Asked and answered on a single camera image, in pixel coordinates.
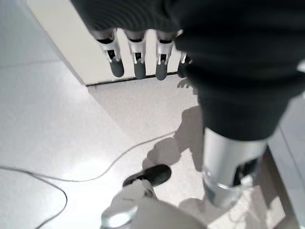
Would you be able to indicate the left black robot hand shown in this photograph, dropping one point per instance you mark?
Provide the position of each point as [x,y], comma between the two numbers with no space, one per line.
[238,59]

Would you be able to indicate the left grey robot leg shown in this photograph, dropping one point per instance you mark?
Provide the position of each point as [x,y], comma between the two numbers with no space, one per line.
[155,214]

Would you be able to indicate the left black robot foot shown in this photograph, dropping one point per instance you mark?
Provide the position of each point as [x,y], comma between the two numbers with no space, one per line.
[155,175]

